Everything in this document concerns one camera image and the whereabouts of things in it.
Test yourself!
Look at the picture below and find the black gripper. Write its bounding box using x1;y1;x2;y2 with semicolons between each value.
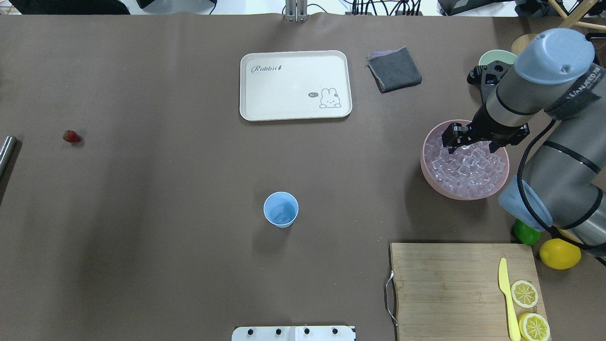
441;116;530;154

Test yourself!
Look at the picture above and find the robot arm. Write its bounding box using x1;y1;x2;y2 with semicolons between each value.
442;28;606;262

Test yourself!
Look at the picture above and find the pink ice bowl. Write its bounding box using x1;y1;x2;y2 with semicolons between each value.
420;119;509;200

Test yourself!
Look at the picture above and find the wooden cup stand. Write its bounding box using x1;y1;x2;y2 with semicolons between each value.
510;0;606;55

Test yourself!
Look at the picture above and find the blue plastic cup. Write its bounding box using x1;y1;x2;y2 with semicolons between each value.
263;191;299;228

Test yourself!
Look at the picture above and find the grey folded cloth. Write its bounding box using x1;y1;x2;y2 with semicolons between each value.
366;46;422;93

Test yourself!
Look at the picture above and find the mint green bowl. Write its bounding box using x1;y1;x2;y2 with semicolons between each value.
478;49;517;65

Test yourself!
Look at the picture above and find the green lime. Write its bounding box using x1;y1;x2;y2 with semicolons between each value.
513;219;542;246

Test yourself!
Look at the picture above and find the wooden cutting board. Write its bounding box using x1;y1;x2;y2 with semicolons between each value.
388;242;547;341

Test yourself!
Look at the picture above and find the whole yellow lemon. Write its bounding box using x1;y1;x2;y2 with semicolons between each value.
539;238;582;270

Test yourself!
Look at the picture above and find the cream rabbit tray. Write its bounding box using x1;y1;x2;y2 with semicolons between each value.
240;50;353;122

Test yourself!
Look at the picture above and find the upper lemon slice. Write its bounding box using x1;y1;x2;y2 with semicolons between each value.
511;280;539;308

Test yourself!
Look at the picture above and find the lemon slice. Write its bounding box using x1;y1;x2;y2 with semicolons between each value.
511;280;539;308
518;313;551;341

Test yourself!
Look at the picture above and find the yellow plastic knife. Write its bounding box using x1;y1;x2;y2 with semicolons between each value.
498;258;521;341

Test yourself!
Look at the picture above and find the lower lemon slice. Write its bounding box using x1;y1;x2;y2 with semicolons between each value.
518;313;551;341

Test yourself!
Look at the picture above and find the red strawberry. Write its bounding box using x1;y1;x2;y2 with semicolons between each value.
62;130;82;144

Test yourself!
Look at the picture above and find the steel muddler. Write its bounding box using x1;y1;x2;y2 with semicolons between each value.
0;135;18;180

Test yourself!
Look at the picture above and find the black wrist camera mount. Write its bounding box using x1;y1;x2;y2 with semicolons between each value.
467;60;513;105

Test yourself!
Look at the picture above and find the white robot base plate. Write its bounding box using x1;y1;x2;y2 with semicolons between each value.
231;325;357;341

